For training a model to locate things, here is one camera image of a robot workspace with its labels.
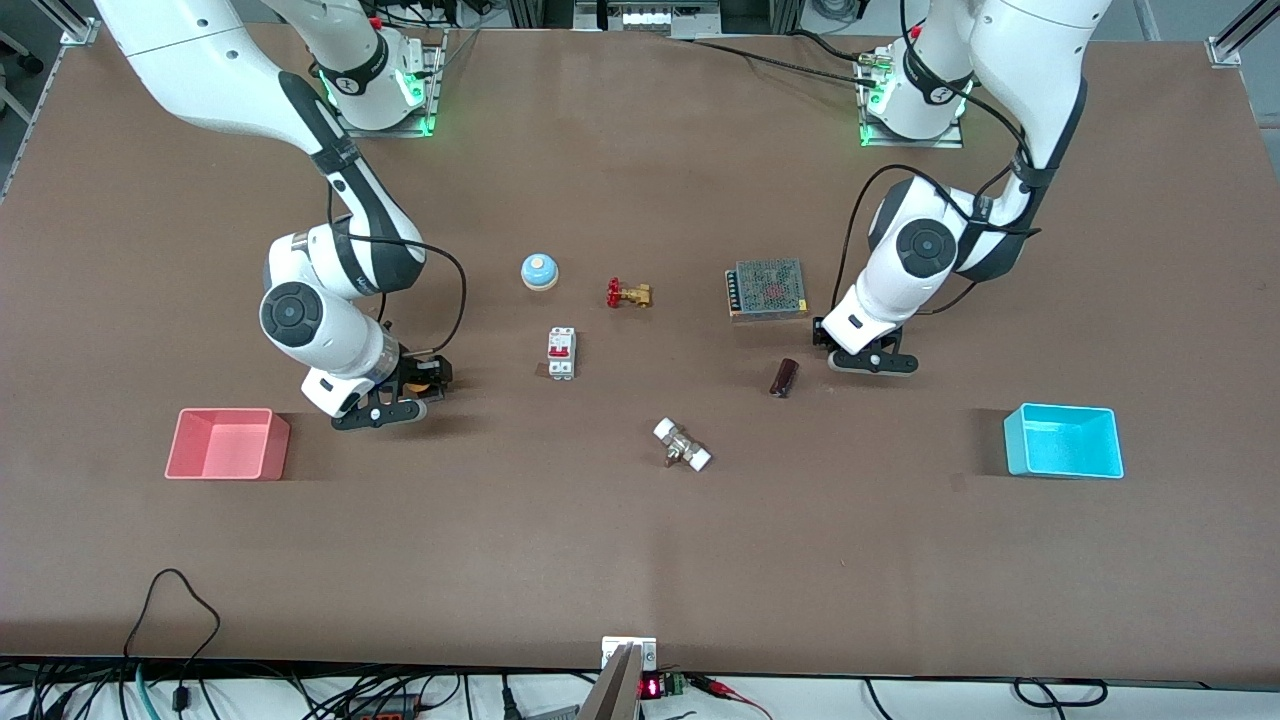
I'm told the metal mesh power supply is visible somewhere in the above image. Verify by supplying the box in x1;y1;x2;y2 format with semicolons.
725;258;810;322

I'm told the white capped metal valve fitting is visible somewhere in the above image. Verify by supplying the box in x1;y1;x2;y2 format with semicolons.
652;417;713;473

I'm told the pink plastic box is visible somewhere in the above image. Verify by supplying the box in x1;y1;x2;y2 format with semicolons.
164;407;292;482

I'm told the cyan plastic box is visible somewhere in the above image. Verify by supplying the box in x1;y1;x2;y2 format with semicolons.
1003;402;1125;480

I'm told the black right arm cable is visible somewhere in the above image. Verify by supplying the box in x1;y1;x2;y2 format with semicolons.
326;185;468;357

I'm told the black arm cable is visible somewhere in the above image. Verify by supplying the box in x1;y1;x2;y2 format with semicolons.
832;60;1043;316
326;185;468;357

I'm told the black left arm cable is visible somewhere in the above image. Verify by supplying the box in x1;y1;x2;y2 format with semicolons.
832;60;1043;316

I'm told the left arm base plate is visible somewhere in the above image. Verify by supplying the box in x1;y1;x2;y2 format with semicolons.
855;48;967;150

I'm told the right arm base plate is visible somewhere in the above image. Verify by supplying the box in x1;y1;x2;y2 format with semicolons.
325;28;448;138

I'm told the black cable to base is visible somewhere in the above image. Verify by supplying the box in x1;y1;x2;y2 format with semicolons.
672;32;873;87

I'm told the black looped table cable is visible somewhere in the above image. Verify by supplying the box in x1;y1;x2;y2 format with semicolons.
122;568;222;701

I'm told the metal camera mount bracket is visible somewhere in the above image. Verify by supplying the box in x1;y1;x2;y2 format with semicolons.
578;635;659;720

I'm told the red clip lead wire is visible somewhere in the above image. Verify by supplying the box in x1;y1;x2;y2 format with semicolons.
690;676;773;719

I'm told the black coiled cable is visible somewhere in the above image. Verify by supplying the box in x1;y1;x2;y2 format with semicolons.
1012;678;1109;709

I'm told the aluminium frame profile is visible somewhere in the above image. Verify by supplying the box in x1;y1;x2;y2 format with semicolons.
40;0;103;47
1207;0;1280;68

